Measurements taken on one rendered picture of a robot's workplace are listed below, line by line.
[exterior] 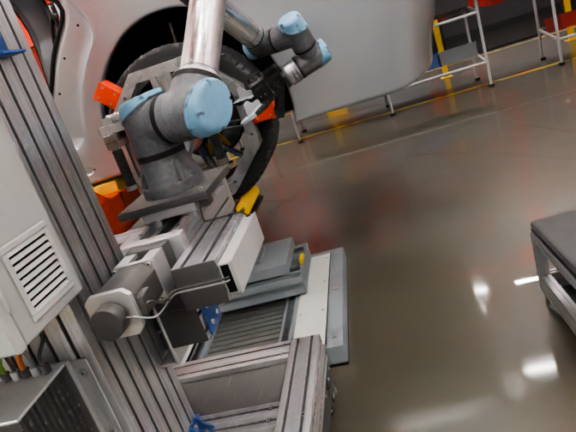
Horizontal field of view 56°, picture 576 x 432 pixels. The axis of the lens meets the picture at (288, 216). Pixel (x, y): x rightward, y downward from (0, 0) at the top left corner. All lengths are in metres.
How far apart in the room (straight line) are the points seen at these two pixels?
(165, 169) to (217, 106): 0.20
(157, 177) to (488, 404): 1.06
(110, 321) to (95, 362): 0.21
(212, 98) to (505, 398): 1.11
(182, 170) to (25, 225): 0.43
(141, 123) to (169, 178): 0.14
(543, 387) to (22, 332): 1.30
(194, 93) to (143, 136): 0.18
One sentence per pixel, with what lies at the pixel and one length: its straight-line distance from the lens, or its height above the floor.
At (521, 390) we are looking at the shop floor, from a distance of 1.68.
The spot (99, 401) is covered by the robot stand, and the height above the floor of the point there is 0.53.
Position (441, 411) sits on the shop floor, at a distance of 1.65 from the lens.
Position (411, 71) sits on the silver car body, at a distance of 2.23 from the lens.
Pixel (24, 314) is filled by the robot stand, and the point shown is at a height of 0.81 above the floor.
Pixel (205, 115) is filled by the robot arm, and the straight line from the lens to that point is 1.15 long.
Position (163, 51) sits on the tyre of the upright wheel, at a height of 1.16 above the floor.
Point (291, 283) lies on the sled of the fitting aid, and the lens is 2.23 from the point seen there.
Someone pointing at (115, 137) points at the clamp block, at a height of 0.94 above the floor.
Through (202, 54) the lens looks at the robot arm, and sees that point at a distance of 1.25.
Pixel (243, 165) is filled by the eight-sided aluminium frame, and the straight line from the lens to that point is 2.06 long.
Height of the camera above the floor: 1.07
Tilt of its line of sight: 17 degrees down
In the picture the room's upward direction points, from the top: 19 degrees counter-clockwise
